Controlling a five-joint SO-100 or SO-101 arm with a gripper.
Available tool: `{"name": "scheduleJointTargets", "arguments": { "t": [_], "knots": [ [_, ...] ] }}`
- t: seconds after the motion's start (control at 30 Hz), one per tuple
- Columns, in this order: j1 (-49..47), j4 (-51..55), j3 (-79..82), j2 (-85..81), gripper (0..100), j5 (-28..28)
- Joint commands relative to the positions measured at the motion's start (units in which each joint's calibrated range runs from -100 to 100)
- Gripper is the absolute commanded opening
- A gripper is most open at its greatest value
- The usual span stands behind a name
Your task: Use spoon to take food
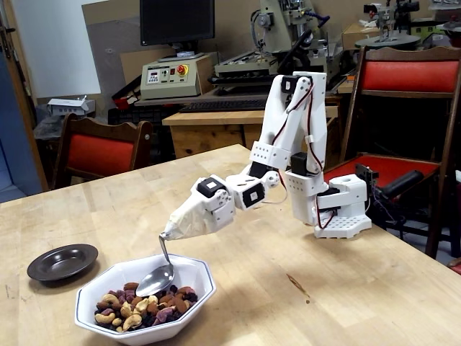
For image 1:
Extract clear plastic bag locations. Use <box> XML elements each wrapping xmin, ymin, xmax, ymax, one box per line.
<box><xmin>34</xmin><ymin>115</ymin><xmax>66</xmax><ymax>141</ymax></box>

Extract mixed nuts and fruit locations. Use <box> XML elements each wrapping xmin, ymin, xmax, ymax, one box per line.
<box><xmin>93</xmin><ymin>282</ymin><xmax>199</xmax><ymax>333</ymax></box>

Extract dark door handle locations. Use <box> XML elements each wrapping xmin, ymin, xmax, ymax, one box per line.
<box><xmin>0</xmin><ymin>19</ymin><xmax>16</xmax><ymax>61</ymax></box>

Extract grey board panel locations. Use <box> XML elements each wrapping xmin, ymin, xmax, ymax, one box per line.
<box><xmin>81</xmin><ymin>0</ymin><xmax>143</xmax><ymax>105</ymax></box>

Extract black cylindrical handle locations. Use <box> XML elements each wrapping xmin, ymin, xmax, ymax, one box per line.
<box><xmin>381</xmin><ymin>170</ymin><xmax>424</xmax><ymax>203</ymax></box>

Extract large wooden red-cushion chair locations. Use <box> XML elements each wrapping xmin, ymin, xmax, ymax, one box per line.
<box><xmin>318</xmin><ymin>45</ymin><xmax>461</xmax><ymax>260</ymax></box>

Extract brown cardboard sheet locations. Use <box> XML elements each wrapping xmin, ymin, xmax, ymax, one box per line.
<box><xmin>120</xmin><ymin>48</ymin><xmax>177</xmax><ymax>95</ymax></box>

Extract robot controller circuit board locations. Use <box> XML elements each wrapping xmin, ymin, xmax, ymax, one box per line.
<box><xmin>355</xmin><ymin>162</ymin><xmax>380</xmax><ymax>187</ymax></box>

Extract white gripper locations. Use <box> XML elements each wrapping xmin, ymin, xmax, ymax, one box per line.
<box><xmin>169</xmin><ymin>175</ymin><xmax>237</xmax><ymax>232</ymax></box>

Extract black plastic crate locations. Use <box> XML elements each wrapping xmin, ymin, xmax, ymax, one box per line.
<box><xmin>107</xmin><ymin>106</ymin><xmax>177</xmax><ymax>127</ymax></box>

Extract green box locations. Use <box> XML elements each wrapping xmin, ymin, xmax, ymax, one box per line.
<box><xmin>410</xmin><ymin>20</ymin><xmax>455</xmax><ymax>37</ymax></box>

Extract white octagonal bowl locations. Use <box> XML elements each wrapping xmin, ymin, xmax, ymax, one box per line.
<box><xmin>74</xmin><ymin>253</ymin><xmax>218</xmax><ymax>337</ymax></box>

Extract black red-edged case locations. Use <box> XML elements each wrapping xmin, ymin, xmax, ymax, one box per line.
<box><xmin>110</xmin><ymin>76</ymin><xmax>142</xmax><ymax>110</ymax></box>

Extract white paper model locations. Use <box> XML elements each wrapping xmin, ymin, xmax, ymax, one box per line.
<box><xmin>47</xmin><ymin>95</ymin><xmax>97</xmax><ymax>117</ymax></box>

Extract small wooden red-cushion chair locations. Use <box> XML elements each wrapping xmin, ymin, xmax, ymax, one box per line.
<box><xmin>52</xmin><ymin>112</ymin><xmax>154</xmax><ymax>190</ymax></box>

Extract bent metal spoon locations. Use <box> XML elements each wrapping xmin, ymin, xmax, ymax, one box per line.
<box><xmin>135</xmin><ymin>232</ymin><xmax>176</xmax><ymax>298</ymax></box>

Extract small mechanical device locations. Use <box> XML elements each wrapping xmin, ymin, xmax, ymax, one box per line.
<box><xmin>363</xmin><ymin>0</ymin><xmax>421</xmax><ymax>37</ymax></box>

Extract thin controller board wires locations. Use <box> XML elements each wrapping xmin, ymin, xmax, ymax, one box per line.
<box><xmin>370</xmin><ymin>185</ymin><xmax>406</xmax><ymax>231</ymax></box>

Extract blue door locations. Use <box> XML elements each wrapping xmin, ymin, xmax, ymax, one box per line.
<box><xmin>0</xmin><ymin>50</ymin><xmax>42</xmax><ymax>205</ymax></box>

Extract black computer monitor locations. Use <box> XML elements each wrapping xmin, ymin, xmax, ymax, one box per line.
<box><xmin>139</xmin><ymin>0</ymin><xmax>216</xmax><ymax>62</ymax></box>

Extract white board panel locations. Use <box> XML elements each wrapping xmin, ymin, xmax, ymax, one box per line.
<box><xmin>12</xmin><ymin>0</ymin><xmax>102</xmax><ymax>99</ymax></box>

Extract beige milling machine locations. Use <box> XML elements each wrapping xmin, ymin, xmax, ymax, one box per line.
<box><xmin>208</xmin><ymin>0</ymin><xmax>349</xmax><ymax>97</ymax></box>

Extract beige masking tape wrap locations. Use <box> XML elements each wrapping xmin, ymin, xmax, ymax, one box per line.
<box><xmin>164</xmin><ymin>194</ymin><xmax>217</xmax><ymax>241</ymax></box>

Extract beige control box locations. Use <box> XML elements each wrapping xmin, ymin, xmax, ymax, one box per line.
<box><xmin>140</xmin><ymin>53</ymin><xmax>213</xmax><ymax>101</ymax></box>

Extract black keyboard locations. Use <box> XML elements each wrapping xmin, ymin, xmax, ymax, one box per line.
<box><xmin>179</xmin><ymin>97</ymin><xmax>269</xmax><ymax>114</ymax></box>

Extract brown cardboard box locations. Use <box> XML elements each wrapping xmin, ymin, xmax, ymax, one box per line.
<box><xmin>341</xmin><ymin>22</ymin><xmax>382</xmax><ymax>50</ymax></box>

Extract dark round plate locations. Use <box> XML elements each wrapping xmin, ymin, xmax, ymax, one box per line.
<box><xmin>27</xmin><ymin>243</ymin><xmax>99</xmax><ymax>283</ymax></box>

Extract light wooden workbench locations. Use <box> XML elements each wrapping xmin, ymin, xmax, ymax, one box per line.
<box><xmin>161</xmin><ymin>100</ymin><xmax>341</xmax><ymax>169</ymax></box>

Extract wrist servo cable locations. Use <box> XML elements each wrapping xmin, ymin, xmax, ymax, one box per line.
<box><xmin>261</xmin><ymin>172</ymin><xmax>290</xmax><ymax>205</ymax></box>

